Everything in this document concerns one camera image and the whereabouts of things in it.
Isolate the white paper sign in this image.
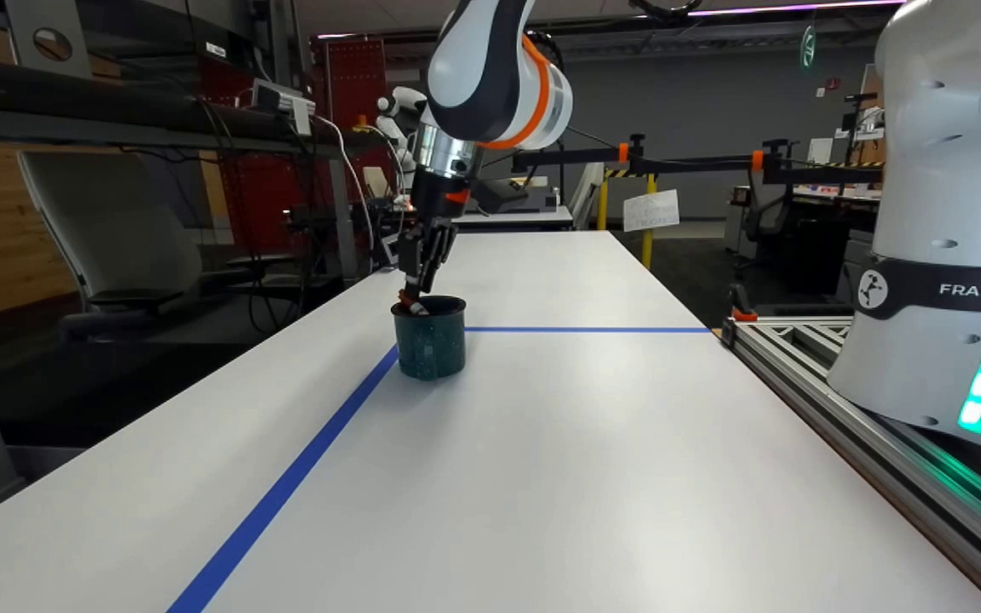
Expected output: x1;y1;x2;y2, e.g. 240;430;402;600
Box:
624;189;681;230

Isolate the red machine cabinet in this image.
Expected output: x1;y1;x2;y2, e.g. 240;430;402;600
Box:
218;36;386;256

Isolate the blue tape line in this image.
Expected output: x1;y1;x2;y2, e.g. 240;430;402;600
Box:
168;323;706;613

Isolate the black horizontal camera boom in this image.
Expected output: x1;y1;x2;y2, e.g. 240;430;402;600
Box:
511;134;883;185

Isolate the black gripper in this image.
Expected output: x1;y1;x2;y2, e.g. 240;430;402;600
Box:
399;170;469;312

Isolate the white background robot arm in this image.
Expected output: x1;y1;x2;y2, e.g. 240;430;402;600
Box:
376;85;474;291

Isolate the dark teal cup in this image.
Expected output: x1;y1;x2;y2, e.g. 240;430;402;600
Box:
393;296;465;382

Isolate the aluminium rail base frame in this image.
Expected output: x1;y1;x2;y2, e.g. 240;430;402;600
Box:
717;315;981;590

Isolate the red and white marker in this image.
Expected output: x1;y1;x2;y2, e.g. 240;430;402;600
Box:
399;291;421;312

